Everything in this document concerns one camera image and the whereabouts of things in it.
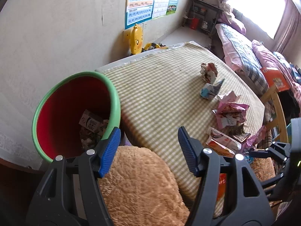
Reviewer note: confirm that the pink quilt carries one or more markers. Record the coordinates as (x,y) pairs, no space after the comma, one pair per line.
(270,58)

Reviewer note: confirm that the cardboard carton with black print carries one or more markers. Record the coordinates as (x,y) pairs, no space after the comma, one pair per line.
(90,121)

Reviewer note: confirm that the bright window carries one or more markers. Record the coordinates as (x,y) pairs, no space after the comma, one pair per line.
(256,7)

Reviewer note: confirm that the pink snack wrapper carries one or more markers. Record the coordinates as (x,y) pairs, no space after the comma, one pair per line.
(257,135)

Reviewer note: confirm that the bed with plaid blanket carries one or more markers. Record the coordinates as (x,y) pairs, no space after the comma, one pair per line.
(239,51)

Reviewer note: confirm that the tan plush cushion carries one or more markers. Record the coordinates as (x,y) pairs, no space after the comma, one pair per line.
(141,188)

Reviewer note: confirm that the dark metal shelf rack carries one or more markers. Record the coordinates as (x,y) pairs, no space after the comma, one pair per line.
(204,7)

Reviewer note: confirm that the crumpled brown paper ball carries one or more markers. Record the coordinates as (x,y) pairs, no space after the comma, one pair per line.
(208,71)

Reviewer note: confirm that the orange blue snack packet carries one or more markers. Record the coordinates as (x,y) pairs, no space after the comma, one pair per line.
(222,183)

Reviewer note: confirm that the plaid chair cushion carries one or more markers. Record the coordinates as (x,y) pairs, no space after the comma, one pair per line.
(270,115)

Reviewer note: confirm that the wooden chair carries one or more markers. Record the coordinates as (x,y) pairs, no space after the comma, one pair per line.
(281,115)

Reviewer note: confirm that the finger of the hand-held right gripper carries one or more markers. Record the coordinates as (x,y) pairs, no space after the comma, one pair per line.
(277,149)
(272,183)

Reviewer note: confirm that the folded blue white carton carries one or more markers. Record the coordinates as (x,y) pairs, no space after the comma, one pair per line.
(209,91)

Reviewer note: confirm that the red picture book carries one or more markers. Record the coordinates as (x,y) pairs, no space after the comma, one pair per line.
(275,78)

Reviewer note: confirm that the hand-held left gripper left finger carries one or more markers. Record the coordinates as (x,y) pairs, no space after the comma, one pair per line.
(109,153)

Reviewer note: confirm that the purple pillow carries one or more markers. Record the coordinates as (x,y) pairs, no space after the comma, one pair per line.
(232,23)

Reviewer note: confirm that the green rimmed red trash bin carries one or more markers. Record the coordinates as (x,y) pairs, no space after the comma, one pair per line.
(58,113)

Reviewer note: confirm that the yellow toy vehicle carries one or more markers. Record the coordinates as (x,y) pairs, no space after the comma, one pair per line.
(152,46)

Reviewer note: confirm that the crumpled pink carton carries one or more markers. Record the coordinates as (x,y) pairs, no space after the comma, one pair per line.
(229,113)

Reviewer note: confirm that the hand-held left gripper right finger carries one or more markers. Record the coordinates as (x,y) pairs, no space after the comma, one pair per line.
(188,150)

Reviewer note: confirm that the blue pinyin wall poster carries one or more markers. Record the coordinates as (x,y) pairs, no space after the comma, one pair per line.
(140,4)

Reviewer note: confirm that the brown foil wrapper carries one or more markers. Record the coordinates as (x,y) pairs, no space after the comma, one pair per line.
(242,137)

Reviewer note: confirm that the yellow duck toy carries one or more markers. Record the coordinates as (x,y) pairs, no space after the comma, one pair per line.
(136,40)

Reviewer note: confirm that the grey paper ball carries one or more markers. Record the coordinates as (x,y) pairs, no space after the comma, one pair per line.
(90,139)

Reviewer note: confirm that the person's tan fleece right leg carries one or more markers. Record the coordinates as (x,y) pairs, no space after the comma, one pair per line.
(263,169)

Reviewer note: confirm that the white chart wall poster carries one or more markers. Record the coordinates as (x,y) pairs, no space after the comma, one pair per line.
(162,0)

